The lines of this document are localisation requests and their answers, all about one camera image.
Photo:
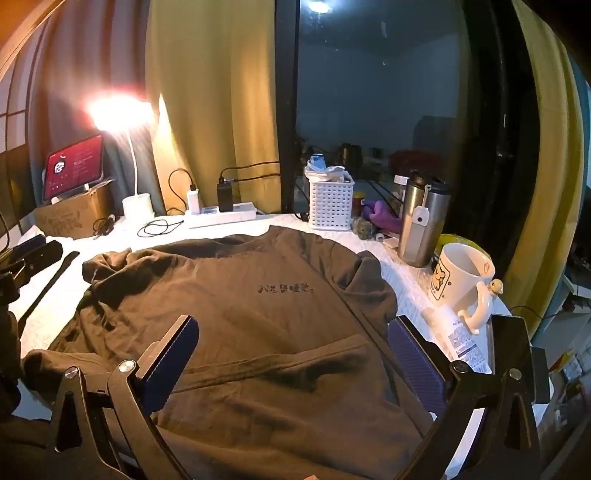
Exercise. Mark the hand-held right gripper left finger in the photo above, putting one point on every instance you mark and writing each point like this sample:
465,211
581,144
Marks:
171,355

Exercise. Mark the clear jar white lid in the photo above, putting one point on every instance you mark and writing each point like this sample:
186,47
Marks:
400,189

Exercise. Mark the white power strip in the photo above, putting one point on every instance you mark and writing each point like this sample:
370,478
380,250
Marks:
221,217

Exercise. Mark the white tablet stand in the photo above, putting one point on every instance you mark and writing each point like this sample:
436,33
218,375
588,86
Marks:
99,182

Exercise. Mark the white desk lamp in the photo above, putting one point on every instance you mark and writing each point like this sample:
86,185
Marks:
137,210
92,55

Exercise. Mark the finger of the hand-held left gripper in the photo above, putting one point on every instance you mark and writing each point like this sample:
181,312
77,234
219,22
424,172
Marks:
39,256

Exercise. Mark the small grey-green ornament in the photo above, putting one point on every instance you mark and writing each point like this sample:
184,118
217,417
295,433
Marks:
364,228

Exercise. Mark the clear plastic packets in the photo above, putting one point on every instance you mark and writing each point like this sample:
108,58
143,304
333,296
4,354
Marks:
337,171

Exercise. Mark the cardboard box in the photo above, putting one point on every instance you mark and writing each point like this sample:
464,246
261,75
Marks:
69,217

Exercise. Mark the black charger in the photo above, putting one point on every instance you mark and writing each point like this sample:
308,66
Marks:
226,197

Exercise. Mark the brown t-shirt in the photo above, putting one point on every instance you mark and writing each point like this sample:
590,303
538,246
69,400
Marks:
258,332

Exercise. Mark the white charger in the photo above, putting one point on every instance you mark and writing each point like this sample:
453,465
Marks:
193,201

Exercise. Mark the stainless steel tumbler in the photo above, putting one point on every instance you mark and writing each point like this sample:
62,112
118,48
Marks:
418,240

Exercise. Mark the white plastic basket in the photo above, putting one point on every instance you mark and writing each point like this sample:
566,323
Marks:
331,205

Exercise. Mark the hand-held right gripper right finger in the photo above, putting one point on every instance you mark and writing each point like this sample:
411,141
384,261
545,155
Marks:
415,364

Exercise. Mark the white cartoon bear mug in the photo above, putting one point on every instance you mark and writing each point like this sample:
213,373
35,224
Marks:
455,277

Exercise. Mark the purple cloth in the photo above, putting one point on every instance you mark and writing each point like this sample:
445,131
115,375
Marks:
385,217

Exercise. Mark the tablet with red screen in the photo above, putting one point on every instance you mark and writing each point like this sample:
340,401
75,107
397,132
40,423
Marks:
74,166

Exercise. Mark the blue white packet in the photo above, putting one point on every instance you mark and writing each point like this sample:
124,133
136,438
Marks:
317,164

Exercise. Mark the white tube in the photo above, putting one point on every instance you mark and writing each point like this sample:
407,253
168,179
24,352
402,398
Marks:
450,332

